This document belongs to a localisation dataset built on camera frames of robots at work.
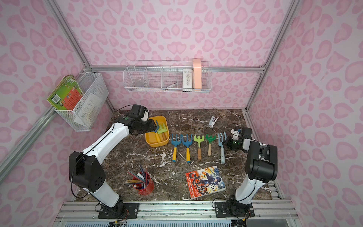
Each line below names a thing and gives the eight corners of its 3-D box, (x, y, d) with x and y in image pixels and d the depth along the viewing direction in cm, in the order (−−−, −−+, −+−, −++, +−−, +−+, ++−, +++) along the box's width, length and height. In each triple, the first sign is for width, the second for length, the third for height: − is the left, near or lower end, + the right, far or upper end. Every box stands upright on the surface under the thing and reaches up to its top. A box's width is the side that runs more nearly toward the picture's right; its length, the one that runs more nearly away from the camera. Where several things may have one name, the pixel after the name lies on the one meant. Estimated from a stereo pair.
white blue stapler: (207, 126, 112) (207, 123, 109) (212, 117, 117) (213, 115, 115) (212, 128, 110) (212, 126, 108) (217, 119, 116) (218, 117, 113)
